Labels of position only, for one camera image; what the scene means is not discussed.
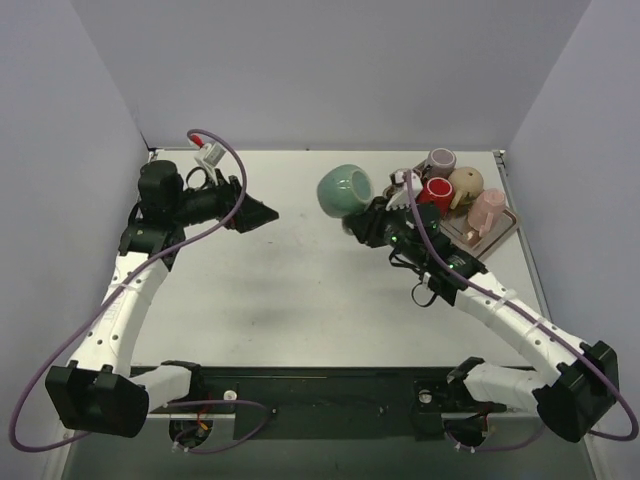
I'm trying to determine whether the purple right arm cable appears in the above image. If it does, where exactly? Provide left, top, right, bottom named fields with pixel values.
left=404, top=169, right=629, bottom=454

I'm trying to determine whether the metal serving tray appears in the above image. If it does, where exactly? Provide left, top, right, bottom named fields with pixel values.
left=382, top=162, right=522, bottom=262

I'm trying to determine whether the beige round mug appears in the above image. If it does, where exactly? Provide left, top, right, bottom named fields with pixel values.
left=448, top=167, right=484, bottom=210

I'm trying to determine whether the pink ceramic mug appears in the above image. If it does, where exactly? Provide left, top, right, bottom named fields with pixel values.
left=467, top=188, right=506, bottom=238

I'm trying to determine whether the green ceramic mug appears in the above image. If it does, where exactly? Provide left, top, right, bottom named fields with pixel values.
left=316, top=164, right=374, bottom=218

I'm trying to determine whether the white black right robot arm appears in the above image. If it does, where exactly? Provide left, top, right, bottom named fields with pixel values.
left=343, top=201, right=619, bottom=443

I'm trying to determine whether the aluminium rail frame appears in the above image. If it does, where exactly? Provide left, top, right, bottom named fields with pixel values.
left=59, top=149, right=600, bottom=421

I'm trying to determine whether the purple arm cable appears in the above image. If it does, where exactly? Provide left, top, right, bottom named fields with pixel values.
left=404, top=169, right=629, bottom=454
left=10, top=129, right=276, bottom=455

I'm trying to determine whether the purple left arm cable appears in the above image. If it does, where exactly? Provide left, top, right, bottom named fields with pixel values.
left=10, top=129, right=276, bottom=455

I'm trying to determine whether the red mug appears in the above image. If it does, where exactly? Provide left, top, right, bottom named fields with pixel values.
left=417, top=177, right=455, bottom=217

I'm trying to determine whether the purple mug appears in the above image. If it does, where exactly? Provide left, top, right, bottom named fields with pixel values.
left=426, top=148, right=457, bottom=179

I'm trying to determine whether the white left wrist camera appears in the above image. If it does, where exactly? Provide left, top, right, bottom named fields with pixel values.
left=194, top=143, right=226, bottom=176

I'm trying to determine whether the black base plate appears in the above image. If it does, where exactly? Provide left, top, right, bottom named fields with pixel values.
left=167, top=367, right=506, bottom=441

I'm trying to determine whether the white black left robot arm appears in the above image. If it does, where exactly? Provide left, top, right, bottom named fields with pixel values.
left=45, top=160, right=279, bottom=438

